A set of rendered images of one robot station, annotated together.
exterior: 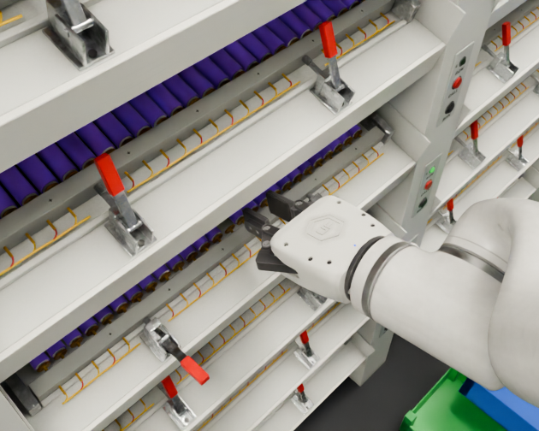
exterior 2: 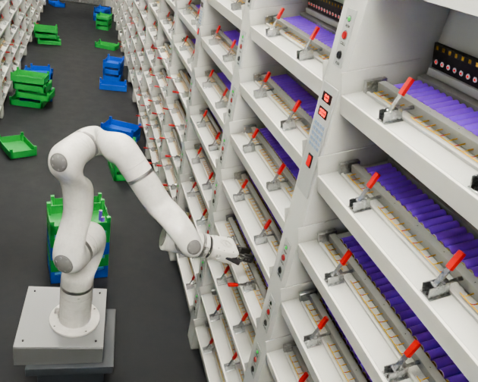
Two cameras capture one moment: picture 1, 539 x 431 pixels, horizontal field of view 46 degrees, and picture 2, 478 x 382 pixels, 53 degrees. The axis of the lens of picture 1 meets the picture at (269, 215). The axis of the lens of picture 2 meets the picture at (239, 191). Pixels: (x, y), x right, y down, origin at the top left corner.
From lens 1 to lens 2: 1.68 m
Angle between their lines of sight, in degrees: 82
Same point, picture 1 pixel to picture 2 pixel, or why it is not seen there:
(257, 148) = (250, 222)
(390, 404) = not seen: outside the picture
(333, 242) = (219, 240)
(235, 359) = (229, 300)
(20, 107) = (238, 145)
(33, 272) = (237, 186)
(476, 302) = not seen: hidden behind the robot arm
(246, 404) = (223, 340)
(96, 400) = (222, 230)
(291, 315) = (235, 321)
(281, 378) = (226, 355)
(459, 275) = not seen: hidden behind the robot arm
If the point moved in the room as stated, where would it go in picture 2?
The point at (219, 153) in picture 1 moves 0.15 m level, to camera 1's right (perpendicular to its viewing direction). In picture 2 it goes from (253, 216) to (231, 233)
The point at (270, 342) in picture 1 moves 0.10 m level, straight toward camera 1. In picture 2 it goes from (229, 311) to (207, 300)
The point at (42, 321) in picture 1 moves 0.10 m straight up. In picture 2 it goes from (226, 186) to (231, 164)
